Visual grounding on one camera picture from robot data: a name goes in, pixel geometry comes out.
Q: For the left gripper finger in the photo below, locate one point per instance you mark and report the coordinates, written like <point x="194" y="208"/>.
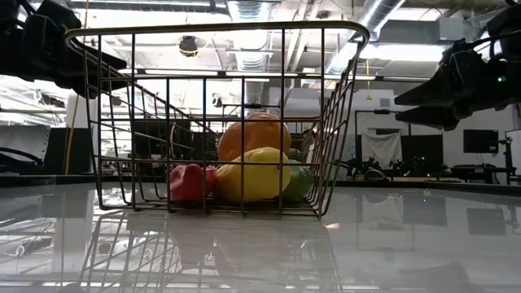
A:
<point x="95" y="86"/>
<point x="97" y="61"/>

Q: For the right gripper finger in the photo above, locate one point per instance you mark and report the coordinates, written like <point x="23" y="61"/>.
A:
<point x="431" y="95"/>
<point x="435" y="117"/>

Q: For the plain red pepper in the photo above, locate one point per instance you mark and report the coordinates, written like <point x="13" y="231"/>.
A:
<point x="187" y="183"/>

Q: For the green bell pepper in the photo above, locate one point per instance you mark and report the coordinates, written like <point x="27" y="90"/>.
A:
<point x="300" y="183"/>

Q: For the orange fruit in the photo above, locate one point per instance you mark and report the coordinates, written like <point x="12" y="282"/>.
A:
<point x="260" y="136"/>

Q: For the yellow lemon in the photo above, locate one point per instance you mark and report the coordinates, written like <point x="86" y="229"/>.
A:
<point x="260" y="179"/>

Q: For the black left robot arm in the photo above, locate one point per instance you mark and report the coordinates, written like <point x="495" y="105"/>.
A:
<point x="10" y="40"/>

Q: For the round black lamp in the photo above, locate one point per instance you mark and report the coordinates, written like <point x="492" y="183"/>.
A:
<point x="115" y="101"/>

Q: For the black partition panel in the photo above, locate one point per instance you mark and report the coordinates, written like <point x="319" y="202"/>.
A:
<point x="57" y="150"/>
<point x="423" y="146"/>

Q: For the white pillar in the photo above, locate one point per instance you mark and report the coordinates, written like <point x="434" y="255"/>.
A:
<point x="81" y="118"/>

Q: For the white hanging cloth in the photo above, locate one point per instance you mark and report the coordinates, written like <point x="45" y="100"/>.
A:
<point x="380" y="148"/>

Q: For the grey ceiling box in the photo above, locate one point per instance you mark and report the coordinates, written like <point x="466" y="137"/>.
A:
<point x="449" y="27"/>

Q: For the white board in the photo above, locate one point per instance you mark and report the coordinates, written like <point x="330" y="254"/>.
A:
<point x="517" y="146"/>

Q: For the black tripod stand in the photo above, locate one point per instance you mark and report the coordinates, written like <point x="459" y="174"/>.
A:
<point x="507" y="152"/>

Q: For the black background robot rig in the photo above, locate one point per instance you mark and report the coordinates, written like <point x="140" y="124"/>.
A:
<point x="372" y="174"/>

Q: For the grey perforated sheet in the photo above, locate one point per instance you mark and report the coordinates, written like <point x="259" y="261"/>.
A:
<point x="24" y="138"/>

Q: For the small black hanging device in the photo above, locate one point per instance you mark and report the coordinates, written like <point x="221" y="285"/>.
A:
<point x="217" y="99"/>

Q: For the grey horizontal metal rail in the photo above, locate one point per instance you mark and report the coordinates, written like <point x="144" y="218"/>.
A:
<point x="407" y="78"/>

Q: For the black wall monitor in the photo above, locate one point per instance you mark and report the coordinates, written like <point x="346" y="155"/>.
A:
<point x="480" y="142"/>

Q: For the black metal frame stand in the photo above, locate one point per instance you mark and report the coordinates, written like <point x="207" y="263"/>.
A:
<point x="382" y="111"/>

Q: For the black overhead camera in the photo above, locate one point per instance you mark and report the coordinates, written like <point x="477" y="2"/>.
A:
<point x="188" y="45"/>

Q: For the smooth silver ceiling duct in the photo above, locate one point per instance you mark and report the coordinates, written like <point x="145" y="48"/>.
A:
<point x="378" y="12"/>

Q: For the ribbed silver ceiling duct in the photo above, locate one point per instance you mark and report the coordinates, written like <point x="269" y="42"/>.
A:
<point x="250" y="57"/>

